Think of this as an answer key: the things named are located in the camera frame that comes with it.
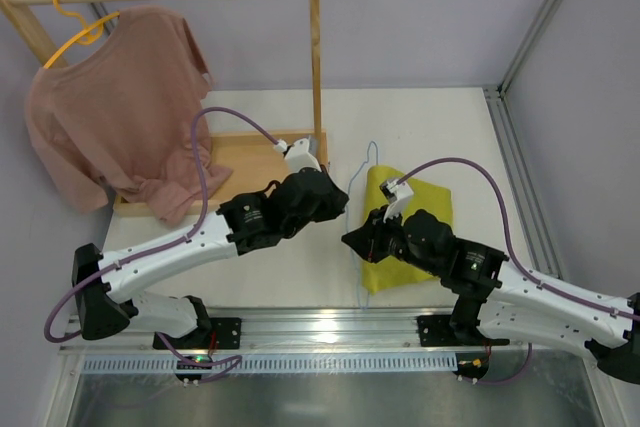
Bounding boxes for yellow-green trousers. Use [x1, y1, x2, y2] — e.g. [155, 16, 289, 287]
[360, 164, 455, 294]

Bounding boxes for light blue wire hanger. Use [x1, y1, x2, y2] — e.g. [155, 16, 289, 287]
[345, 140, 380, 311]

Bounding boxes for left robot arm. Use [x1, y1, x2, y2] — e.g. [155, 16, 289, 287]
[72, 168, 349, 341]

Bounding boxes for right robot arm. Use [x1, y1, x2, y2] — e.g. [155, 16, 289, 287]
[342, 209, 639, 384]

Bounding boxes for yellow plastic hanger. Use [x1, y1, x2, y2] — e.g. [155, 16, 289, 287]
[42, 0, 122, 70]

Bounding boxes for wooden clothes rack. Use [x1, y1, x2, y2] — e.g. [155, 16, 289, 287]
[1, 0, 329, 209]

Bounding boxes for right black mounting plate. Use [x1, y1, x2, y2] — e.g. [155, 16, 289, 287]
[415, 314, 511, 347]

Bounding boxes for black mounting plate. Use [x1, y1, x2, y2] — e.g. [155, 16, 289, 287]
[415, 314, 511, 347]
[165, 317, 242, 350]

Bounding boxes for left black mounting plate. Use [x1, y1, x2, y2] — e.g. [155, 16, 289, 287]
[165, 317, 242, 350]

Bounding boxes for pink t-shirt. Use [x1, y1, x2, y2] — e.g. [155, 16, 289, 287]
[25, 6, 232, 226]

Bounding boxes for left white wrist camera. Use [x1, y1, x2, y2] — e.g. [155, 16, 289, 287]
[274, 136, 321, 173]

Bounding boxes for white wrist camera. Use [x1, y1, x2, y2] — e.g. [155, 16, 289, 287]
[380, 178, 414, 222]
[274, 136, 321, 173]

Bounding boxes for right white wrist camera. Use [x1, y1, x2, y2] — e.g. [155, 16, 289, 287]
[380, 178, 414, 222]

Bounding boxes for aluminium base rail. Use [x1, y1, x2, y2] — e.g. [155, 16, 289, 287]
[58, 307, 606, 354]

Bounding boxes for aluminium frame profile right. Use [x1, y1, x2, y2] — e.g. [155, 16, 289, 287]
[483, 0, 565, 277]

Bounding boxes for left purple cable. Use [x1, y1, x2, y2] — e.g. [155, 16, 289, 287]
[43, 106, 284, 384]

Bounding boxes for slotted cable duct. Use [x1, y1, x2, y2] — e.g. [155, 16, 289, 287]
[81, 351, 458, 375]

